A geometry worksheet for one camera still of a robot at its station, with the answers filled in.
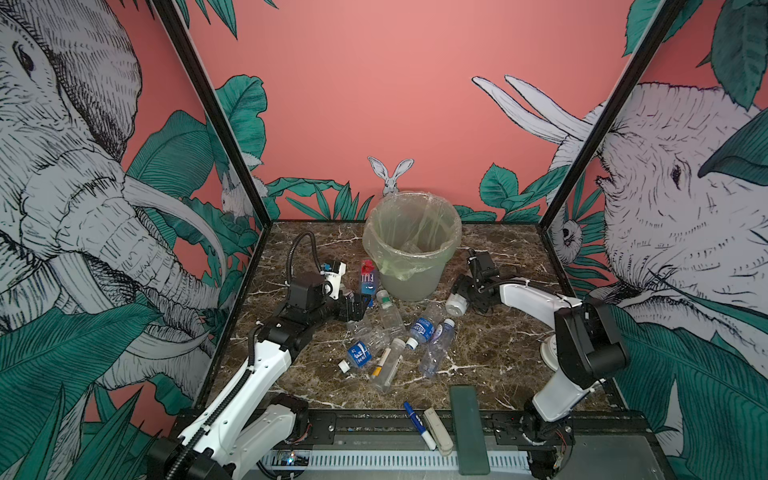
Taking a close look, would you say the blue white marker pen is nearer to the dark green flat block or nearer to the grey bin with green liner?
the dark green flat block

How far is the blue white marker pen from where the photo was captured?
0.72 meters

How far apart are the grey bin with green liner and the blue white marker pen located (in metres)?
0.34

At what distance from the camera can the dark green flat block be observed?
2.29 feet

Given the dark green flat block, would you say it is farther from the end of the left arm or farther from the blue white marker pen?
the end of the left arm

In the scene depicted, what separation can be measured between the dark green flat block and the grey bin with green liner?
0.31 metres

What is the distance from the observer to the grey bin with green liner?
0.78 metres

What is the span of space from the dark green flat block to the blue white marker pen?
2.5 inches
